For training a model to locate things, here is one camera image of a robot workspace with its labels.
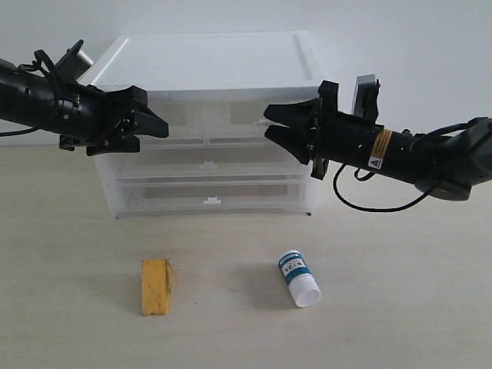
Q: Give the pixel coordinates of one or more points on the white plastic drawer cabinet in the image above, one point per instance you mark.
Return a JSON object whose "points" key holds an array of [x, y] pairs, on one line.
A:
{"points": [[202, 68]]}

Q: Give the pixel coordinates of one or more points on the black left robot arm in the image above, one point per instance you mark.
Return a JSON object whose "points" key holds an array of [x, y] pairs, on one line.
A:
{"points": [[44, 101]]}

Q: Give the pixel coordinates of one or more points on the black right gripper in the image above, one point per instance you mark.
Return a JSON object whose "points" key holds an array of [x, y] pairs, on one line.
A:
{"points": [[339, 136]]}

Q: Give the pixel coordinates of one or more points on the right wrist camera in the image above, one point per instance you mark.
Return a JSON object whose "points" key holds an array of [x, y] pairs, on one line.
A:
{"points": [[366, 91]]}

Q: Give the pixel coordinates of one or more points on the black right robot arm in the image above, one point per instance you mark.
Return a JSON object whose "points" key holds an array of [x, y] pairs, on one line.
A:
{"points": [[445, 163]]}

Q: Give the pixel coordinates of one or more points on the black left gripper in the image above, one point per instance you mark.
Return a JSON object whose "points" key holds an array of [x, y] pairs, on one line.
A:
{"points": [[104, 120]]}

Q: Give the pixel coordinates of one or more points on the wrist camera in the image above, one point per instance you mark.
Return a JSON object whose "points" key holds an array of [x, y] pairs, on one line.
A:
{"points": [[366, 91], [75, 62]]}

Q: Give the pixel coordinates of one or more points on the white bottle teal label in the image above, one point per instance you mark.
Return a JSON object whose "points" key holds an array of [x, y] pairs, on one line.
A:
{"points": [[299, 279]]}

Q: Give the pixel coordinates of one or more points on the yellow sponge block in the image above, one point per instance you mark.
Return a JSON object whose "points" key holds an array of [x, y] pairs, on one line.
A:
{"points": [[156, 283]]}

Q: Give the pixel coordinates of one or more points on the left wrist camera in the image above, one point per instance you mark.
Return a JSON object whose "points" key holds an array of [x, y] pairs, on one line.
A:
{"points": [[75, 62]]}

